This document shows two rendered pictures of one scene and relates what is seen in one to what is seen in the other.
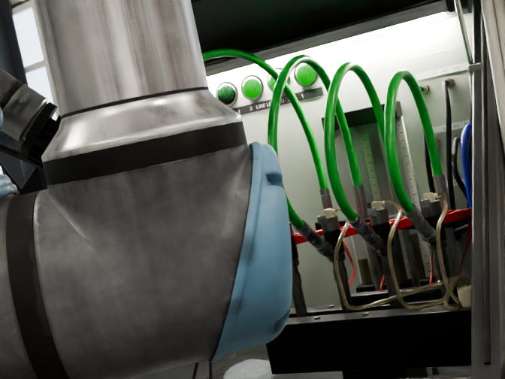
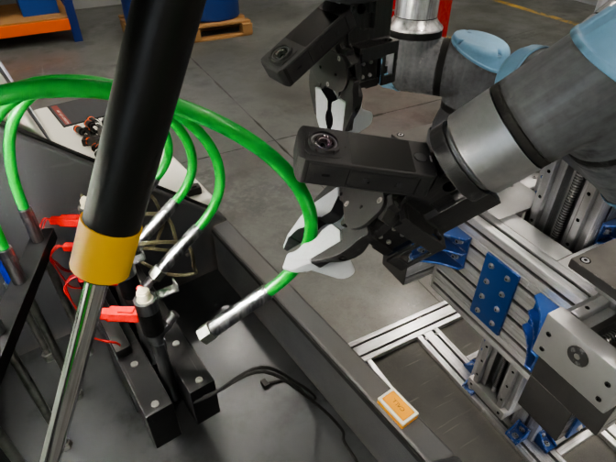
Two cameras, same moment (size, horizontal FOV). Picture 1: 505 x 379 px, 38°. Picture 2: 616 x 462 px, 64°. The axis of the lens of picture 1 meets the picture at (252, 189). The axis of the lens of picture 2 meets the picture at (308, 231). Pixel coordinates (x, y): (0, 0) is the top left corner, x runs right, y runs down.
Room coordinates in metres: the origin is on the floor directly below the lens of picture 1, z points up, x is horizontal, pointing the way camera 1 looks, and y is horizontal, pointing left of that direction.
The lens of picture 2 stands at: (1.45, 0.33, 1.56)
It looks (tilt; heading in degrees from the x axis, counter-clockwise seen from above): 38 degrees down; 207
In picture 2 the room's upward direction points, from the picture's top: straight up
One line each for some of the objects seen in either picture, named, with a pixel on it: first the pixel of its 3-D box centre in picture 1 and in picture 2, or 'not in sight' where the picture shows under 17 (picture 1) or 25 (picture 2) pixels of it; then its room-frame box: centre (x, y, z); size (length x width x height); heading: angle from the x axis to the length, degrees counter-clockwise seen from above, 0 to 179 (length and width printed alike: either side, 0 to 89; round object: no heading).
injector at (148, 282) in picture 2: (340, 284); (146, 313); (1.12, -0.10, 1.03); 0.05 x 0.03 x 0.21; 152
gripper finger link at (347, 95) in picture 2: not in sight; (345, 95); (0.91, 0.11, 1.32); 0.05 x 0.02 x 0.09; 62
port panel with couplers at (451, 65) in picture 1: (456, 136); not in sight; (1.28, -0.37, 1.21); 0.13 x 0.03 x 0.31; 62
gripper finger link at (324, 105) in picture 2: not in sight; (339, 115); (0.88, 0.09, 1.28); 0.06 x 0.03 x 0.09; 152
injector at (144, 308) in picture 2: (293, 289); (168, 348); (1.15, -0.03, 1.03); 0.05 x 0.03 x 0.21; 152
